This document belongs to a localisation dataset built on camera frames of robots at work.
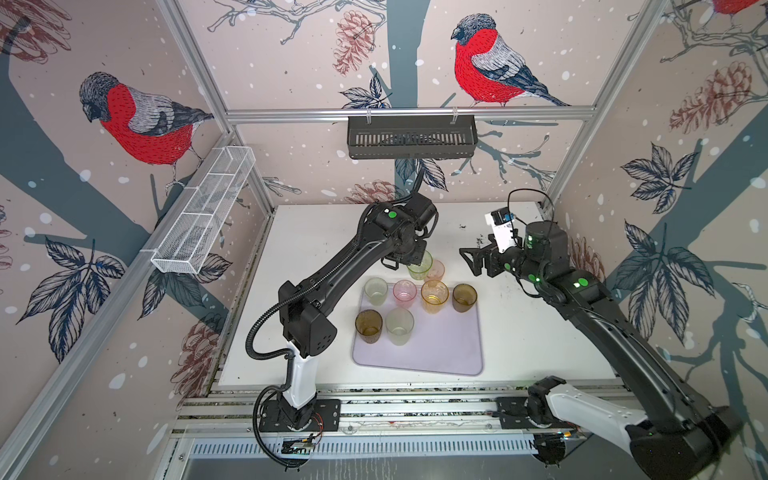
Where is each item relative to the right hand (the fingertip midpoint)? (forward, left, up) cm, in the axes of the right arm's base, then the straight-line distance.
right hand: (473, 245), depth 72 cm
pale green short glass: (+1, +26, -23) cm, 35 cm away
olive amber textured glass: (-10, +27, -25) cm, 38 cm away
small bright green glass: (-3, +13, -9) cm, 16 cm away
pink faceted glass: (+1, +17, -26) cm, 32 cm away
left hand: (0, +15, -6) cm, 16 cm away
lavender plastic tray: (-12, +4, -32) cm, 34 cm away
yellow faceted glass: (0, +8, -25) cm, 27 cm away
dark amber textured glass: (0, -2, -26) cm, 26 cm away
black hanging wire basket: (+48, +16, +1) cm, 51 cm away
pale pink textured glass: (+9, +7, -26) cm, 28 cm away
